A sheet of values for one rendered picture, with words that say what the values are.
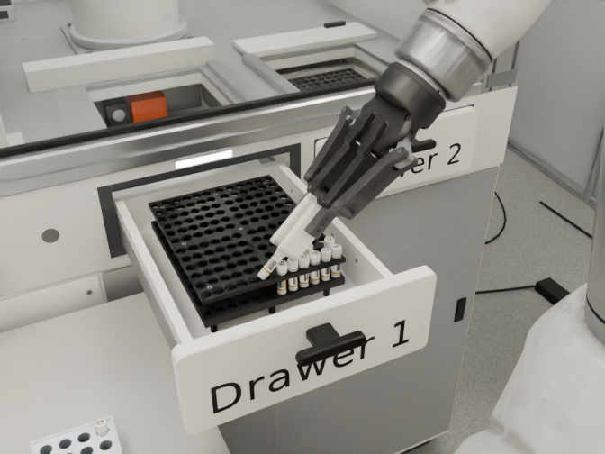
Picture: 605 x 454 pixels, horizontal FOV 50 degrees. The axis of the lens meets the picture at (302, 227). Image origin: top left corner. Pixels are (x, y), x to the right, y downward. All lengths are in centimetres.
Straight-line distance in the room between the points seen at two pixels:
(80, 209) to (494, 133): 69
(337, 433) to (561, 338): 112
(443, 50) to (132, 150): 41
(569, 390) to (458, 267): 99
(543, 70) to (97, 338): 234
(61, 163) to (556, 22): 228
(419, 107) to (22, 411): 56
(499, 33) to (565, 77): 212
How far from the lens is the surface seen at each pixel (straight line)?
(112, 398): 83
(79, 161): 86
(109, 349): 89
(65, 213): 89
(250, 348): 64
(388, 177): 68
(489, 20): 69
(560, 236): 256
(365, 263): 79
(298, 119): 94
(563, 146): 287
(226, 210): 86
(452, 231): 123
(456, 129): 109
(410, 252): 120
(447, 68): 69
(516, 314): 215
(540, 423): 34
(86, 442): 75
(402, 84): 69
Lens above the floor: 136
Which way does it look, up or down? 34 degrees down
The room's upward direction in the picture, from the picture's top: straight up
